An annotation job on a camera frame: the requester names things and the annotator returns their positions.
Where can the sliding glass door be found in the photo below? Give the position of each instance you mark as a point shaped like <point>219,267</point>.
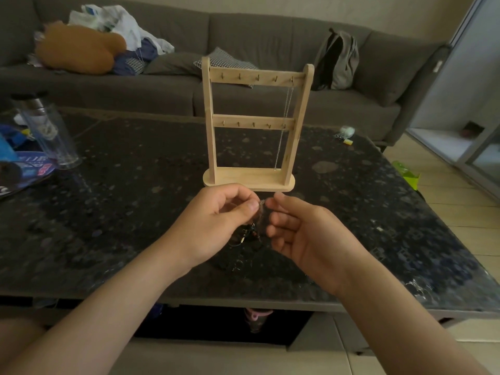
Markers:
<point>468,74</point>

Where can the person's bare leg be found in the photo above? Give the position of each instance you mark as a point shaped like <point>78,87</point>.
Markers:
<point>15,339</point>

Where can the blue cloth item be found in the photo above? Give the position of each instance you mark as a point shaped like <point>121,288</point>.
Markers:
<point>157,311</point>

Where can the blue printed packet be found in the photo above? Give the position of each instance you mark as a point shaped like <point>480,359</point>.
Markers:
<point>35,165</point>

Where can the green bag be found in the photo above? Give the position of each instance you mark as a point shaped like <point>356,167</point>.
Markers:
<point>406,175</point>

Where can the blue plastic bottle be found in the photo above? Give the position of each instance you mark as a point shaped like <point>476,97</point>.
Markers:
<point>7,150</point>

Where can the wooden jewelry stand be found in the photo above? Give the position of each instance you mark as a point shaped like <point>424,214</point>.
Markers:
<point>250,179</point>

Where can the person's right hand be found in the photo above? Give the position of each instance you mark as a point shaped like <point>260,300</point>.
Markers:
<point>320,246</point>

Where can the clear plastic tumbler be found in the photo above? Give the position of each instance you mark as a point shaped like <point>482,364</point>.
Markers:
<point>49,130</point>

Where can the dark shoe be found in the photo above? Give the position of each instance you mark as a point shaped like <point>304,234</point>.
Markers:
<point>471,129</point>

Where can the person's left hand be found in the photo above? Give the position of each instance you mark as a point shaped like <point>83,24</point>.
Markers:
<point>207,226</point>

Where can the blue crumpled garment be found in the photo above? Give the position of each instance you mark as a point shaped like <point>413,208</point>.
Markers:
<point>144,50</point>

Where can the brown plush toy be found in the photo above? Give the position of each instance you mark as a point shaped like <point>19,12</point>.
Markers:
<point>78,48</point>

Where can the grey flat cushion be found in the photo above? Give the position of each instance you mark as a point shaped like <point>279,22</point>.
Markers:
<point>168,63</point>

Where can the person's right forearm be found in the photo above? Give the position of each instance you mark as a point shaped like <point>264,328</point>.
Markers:
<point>398,328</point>

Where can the checkered pillow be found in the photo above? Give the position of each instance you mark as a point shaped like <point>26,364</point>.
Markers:
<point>226,60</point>

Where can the white crumpled garment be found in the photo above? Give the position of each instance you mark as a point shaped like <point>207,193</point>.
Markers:
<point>125,25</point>

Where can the pink item under table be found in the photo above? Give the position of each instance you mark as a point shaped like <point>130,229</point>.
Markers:
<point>256,314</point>

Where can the grey fabric sofa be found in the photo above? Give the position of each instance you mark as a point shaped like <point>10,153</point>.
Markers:
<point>265,35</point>

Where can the grey backpack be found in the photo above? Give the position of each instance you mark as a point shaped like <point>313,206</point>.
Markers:
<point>343,65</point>

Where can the person's left forearm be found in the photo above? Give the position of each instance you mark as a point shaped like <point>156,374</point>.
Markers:
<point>97,320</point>

